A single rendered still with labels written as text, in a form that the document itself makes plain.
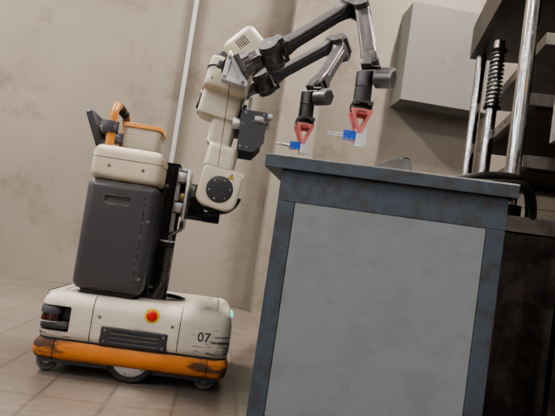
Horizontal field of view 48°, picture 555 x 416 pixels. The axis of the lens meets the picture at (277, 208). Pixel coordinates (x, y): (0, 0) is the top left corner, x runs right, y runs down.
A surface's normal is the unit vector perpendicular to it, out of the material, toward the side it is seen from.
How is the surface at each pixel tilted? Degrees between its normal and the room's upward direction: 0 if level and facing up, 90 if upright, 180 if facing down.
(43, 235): 90
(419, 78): 90
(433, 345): 90
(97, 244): 90
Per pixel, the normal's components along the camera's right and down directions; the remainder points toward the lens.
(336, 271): -0.13, -0.08
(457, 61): 0.09, -0.05
